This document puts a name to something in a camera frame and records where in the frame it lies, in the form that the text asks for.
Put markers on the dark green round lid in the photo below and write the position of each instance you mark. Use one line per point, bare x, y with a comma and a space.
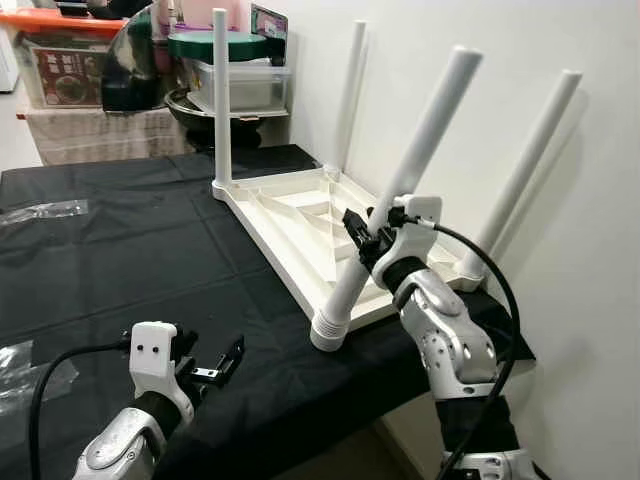
250, 45

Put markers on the black wok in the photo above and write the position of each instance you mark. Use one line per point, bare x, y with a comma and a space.
195, 105

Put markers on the clear plastic storage box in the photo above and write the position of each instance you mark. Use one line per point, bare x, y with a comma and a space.
250, 85

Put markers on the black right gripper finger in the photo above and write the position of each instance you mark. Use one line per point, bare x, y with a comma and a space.
355, 228

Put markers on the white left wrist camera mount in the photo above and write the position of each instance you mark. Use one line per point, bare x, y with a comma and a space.
155, 350

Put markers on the clear tape patch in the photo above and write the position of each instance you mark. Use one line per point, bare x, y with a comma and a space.
25, 380

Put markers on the black plastic bag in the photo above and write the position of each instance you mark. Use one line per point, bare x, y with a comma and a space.
130, 65

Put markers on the pink plastic container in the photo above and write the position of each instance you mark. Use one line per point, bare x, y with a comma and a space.
200, 12

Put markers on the black tablecloth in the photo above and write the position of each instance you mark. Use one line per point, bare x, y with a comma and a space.
120, 270

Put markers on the dark printed box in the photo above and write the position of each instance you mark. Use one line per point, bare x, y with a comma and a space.
268, 22

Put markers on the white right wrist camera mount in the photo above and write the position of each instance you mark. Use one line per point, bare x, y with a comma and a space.
415, 225

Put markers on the white plastic children table top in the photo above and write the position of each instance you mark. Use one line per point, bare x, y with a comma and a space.
280, 230

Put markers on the clear plastic bag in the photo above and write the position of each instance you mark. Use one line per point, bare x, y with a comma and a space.
40, 210

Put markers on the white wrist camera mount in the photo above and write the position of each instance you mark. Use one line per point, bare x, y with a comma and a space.
155, 350
415, 225

